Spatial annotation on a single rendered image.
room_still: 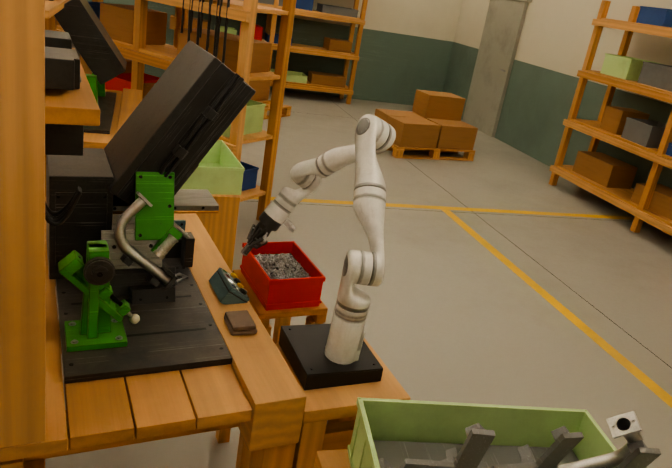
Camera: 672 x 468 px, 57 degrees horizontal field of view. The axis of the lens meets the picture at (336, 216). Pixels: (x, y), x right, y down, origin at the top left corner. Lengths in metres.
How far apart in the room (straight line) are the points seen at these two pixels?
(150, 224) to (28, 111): 0.85
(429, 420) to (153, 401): 0.68
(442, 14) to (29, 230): 11.05
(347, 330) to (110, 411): 0.63
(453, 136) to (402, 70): 3.83
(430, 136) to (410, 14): 4.14
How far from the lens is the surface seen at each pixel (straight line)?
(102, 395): 1.66
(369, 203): 1.72
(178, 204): 2.12
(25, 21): 1.19
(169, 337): 1.83
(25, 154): 1.23
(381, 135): 1.83
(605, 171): 7.62
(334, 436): 1.82
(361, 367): 1.81
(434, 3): 11.92
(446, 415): 1.66
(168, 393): 1.66
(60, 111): 1.52
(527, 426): 1.77
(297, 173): 2.01
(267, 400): 1.63
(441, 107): 8.49
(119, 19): 5.48
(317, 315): 2.27
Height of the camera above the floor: 1.88
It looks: 20 degrees down
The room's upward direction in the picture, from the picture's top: 10 degrees clockwise
